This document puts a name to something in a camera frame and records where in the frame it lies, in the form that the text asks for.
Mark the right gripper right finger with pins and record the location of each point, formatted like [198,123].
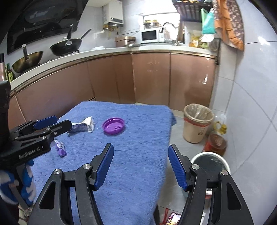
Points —
[181,168]

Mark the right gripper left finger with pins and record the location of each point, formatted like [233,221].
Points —
[100,166]

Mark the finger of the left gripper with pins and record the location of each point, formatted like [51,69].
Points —
[56,128]

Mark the white blue milk carton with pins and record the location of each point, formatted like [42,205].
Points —
[87,125]

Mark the purple plastic lid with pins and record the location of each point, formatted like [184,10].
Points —
[113,126]

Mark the white trash bin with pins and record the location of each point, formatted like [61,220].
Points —
[212,163]

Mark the beige trash bin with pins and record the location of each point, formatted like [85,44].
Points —
[197,119]

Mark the brown kitchen cabinets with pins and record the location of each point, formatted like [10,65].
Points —
[153,78]

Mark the left gloved hand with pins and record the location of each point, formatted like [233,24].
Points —
[26,187]

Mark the purple candy wrapper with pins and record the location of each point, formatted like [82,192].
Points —
[60,148]

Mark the cooking oil bottle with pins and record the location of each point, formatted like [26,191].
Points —
[217,139]

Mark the blue towel cloth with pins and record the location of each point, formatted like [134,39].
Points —
[132,186]

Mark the smartphone on floor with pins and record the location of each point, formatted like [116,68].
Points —
[173,219]

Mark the brass wok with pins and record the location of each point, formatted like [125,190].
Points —
[27,61]

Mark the black frying pan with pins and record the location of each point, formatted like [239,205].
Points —
[68,45]

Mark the brown rice cooker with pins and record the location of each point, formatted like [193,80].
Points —
[124,41]

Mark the white water heater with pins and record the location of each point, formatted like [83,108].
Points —
[113,14]

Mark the white microwave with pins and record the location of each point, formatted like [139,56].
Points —
[152,35]

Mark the green plastic bag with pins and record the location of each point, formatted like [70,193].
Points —
[208,21]

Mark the orange patterned hanging cloth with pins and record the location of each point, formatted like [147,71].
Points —
[229,23]

